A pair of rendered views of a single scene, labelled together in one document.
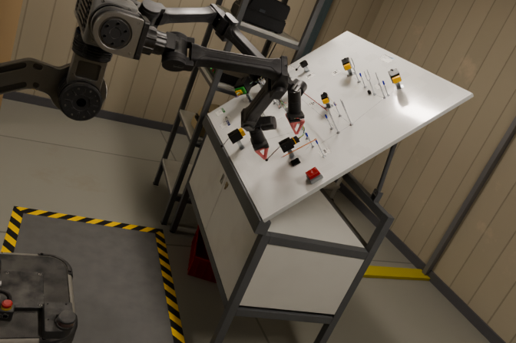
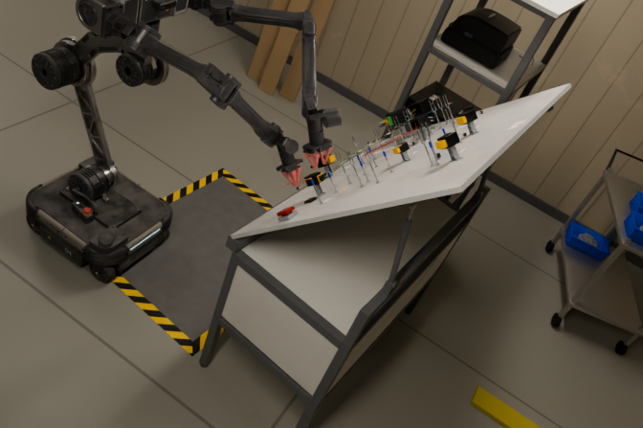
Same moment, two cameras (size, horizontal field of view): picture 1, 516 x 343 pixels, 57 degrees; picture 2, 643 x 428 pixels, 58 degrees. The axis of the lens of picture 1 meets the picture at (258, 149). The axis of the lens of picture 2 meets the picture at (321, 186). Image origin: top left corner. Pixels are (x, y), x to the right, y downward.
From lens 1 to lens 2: 1.92 m
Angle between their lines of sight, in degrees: 46
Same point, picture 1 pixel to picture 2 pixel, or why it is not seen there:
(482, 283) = not seen: outside the picture
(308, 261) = (277, 309)
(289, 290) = (263, 331)
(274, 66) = (196, 71)
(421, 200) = not seen: outside the picture
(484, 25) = not seen: outside the picture
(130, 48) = (97, 28)
